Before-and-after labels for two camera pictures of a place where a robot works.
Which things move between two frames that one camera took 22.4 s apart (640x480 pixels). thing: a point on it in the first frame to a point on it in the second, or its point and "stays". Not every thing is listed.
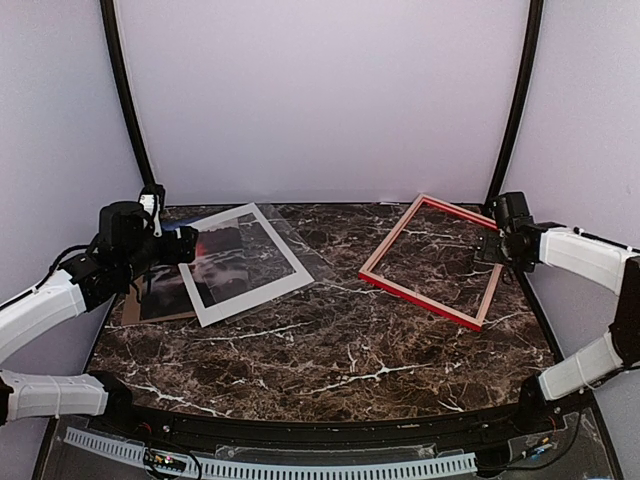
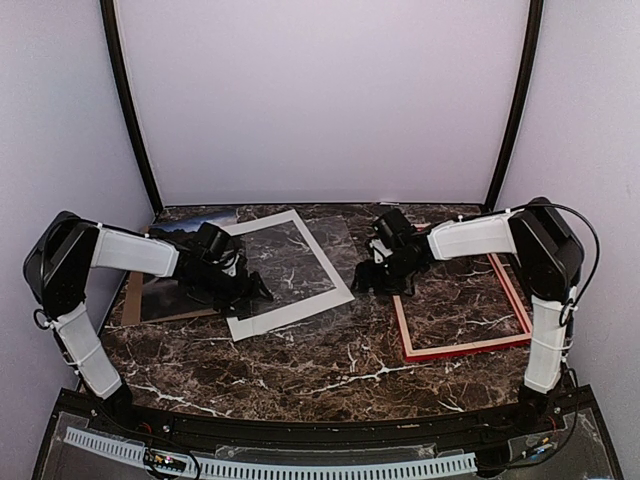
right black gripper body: [501, 252] to [397, 271]
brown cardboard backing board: [132, 312] stays
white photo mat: [253, 297] to [265, 320]
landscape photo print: [169, 294] stays
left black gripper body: [140, 260] to [221, 287]
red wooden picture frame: [367, 275] to [468, 347]
